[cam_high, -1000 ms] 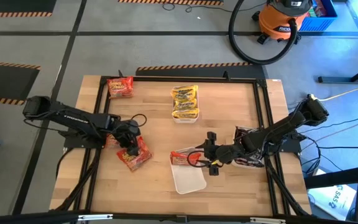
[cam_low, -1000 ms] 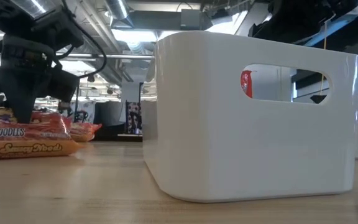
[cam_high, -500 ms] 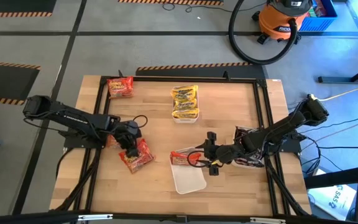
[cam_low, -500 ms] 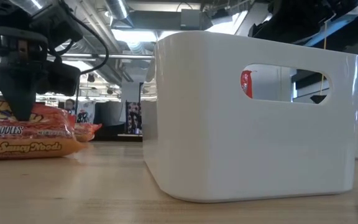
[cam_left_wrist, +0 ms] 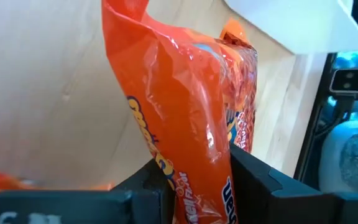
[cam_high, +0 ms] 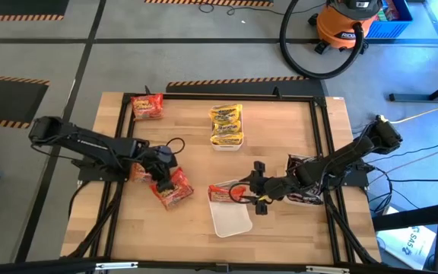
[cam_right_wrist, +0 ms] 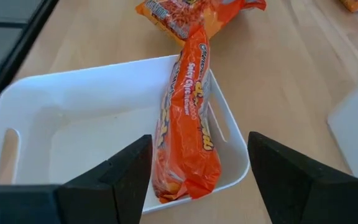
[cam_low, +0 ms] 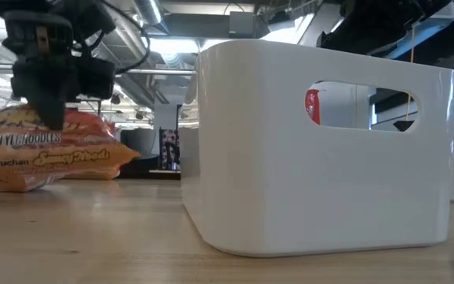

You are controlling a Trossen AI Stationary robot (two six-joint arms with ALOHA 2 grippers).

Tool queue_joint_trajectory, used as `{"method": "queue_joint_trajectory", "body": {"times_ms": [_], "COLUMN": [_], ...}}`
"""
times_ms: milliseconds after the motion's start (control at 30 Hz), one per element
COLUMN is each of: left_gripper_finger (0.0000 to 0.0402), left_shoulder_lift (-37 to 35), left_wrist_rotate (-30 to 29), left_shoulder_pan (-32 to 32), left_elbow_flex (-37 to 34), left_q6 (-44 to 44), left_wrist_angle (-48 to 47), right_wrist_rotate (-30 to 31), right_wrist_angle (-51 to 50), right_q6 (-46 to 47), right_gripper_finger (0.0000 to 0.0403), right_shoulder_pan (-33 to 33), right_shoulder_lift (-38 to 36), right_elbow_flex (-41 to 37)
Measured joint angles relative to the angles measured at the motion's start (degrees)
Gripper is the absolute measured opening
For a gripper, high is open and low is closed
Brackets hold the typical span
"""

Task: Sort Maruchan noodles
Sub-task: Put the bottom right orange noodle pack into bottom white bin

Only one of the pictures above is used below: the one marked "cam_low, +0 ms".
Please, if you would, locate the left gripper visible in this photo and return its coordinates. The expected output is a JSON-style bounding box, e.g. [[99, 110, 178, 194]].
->
[[2, 11, 79, 132]]

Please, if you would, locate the patterned banner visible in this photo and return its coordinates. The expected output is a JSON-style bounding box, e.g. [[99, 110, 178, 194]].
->
[[158, 128, 181, 171]]

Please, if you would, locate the ceiling light panel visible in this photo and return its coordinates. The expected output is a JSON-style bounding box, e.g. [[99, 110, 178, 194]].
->
[[147, 37, 228, 54]]

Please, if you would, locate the grey ceiling box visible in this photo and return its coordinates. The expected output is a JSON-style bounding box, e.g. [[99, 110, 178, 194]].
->
[[228, 10, 271, 39]]

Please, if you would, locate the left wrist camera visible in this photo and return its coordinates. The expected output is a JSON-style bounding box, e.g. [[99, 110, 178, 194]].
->
[[76, 58, 117, 100]]

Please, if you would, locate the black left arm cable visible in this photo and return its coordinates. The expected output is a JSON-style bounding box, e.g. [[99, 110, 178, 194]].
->
[[100, 0, 152, 75]]

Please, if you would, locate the silver ceiling duct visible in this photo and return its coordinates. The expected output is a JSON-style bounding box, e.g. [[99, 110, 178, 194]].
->
[[132, 0, 166, 25]]

